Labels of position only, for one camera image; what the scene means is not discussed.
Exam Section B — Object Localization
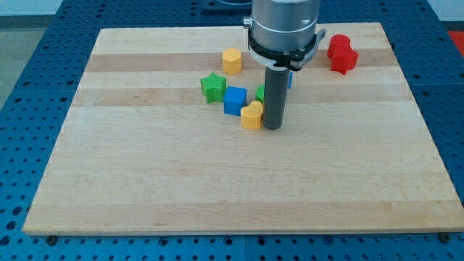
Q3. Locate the green round block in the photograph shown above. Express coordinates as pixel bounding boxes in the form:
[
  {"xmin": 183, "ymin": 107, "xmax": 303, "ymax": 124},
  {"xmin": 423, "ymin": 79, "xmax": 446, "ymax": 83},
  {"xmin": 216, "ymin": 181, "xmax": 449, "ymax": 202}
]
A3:
[{"xmin": 254, "ymin": 85, "xmax": 265, "ymax": 103}]

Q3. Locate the grey cylindrical pointer rod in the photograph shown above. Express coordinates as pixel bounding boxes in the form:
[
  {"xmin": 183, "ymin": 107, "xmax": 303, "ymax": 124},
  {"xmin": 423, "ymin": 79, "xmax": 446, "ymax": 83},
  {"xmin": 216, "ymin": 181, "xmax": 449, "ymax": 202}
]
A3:
[{"xmin": 263, "ymin": 68, "xmax": 290, "ymax": 130}]

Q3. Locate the wooden board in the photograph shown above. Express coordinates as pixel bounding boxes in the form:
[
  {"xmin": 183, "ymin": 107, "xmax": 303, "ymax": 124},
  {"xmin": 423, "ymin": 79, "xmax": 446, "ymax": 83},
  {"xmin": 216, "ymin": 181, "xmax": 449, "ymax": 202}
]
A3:
[{"xmin": 22, "ymin": 22, "xmax": 463, "ymax": 236}]

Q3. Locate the red star block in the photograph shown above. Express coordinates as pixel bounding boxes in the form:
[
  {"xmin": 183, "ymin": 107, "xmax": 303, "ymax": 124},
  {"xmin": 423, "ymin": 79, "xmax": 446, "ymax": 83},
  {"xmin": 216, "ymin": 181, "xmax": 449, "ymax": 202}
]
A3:
[{"xmin": 328, "ymin": 49, "xmax": 359, "ymax": 75}]

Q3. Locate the blue cube block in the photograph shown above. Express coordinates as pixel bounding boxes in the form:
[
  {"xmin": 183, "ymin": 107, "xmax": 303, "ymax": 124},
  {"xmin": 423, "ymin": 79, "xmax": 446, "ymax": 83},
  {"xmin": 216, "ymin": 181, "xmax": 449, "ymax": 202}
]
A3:
[{"xmin": 223, "ymin": 86, "xmax": 247, "ymax": 116}]

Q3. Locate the black clamp ring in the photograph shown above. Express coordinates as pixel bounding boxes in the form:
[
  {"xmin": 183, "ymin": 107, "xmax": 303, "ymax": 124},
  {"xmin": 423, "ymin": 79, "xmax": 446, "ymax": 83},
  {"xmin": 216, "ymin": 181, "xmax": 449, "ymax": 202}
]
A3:
[{"xmin": 247, "ymin": 28, "xmax": 327, "ymax": 72}]

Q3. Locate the yellow hexagon block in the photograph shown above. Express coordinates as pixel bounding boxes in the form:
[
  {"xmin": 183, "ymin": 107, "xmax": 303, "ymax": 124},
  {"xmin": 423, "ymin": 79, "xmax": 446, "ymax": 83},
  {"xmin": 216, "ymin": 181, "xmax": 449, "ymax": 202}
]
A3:
[{"xmin": 222, "ymin": 48, "xmax": 242, "ymax": 75}]

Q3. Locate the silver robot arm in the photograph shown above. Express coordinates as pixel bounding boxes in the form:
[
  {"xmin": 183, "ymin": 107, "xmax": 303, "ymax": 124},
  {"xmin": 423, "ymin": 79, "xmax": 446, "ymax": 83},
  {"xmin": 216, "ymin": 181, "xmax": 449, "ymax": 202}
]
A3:
[{"xmin": 244, "ymin": 0, "xmax": 320, "ymax": 52}]

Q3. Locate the red cylinder block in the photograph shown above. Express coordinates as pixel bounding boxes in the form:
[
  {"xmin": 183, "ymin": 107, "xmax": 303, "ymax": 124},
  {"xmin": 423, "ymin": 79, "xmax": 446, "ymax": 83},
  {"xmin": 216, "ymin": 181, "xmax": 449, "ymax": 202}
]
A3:
[{"xmin": 327, "ymin": 34, "xmax": 351, "ymax": 59}]

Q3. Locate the yellow heart block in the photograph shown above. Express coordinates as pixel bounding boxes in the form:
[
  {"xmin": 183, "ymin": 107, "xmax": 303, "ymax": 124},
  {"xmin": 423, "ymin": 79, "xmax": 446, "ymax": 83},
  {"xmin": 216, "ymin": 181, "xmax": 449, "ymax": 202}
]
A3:
[{"xmin": 241, "ymin": 101, "xmax": 263, "ymax": 130}]

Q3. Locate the green star block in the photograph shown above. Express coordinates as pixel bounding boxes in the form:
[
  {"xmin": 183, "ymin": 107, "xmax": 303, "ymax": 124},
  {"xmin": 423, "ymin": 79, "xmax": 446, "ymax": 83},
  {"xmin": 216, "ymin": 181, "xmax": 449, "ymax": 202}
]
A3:
[{"xmin": 200, "ymin": 72, "xmax": 226, "ymax": 103}]

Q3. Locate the blue block behind rod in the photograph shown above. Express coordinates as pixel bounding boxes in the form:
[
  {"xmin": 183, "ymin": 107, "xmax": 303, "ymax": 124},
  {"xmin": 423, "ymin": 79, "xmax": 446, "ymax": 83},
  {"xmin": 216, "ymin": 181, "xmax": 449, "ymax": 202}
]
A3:
[{"xmin": 287, "ymin": 72, "xmax": 293, "ymax": 89}]

